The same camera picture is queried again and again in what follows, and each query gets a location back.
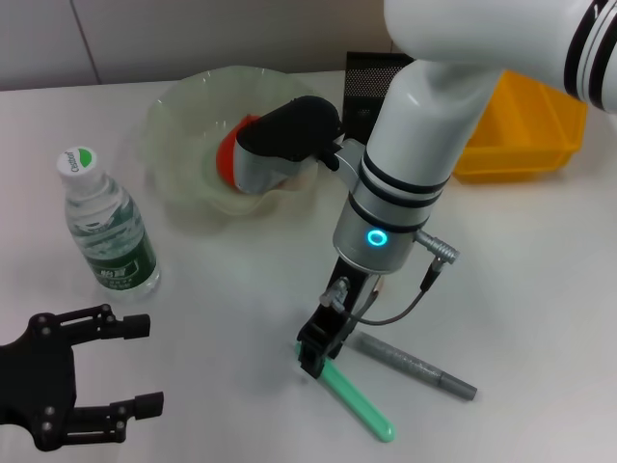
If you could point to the black mesh pen holder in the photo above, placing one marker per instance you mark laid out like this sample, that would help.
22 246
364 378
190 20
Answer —
366 82

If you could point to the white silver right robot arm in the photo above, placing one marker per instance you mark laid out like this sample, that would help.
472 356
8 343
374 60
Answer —
434 120

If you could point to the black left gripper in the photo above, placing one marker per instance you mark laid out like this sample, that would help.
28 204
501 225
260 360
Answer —
38 376

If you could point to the clear water bottle green label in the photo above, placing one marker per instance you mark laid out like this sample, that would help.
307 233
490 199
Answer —
111 241

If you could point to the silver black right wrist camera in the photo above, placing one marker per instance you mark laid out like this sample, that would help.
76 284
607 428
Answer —
284 135

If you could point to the green glass fruit plate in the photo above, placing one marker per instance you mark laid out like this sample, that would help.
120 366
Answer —
183 120

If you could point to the mint green pen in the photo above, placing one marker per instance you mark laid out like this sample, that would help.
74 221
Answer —
356 400

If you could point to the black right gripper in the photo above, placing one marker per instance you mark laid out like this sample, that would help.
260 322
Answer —
354 289

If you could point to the yellow plastic bin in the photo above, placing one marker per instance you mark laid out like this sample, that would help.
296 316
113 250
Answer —
520 144

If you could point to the grey glitter marker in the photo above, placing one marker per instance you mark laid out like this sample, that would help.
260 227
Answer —
414 366

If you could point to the orange fruit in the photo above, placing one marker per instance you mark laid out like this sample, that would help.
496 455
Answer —
225 154

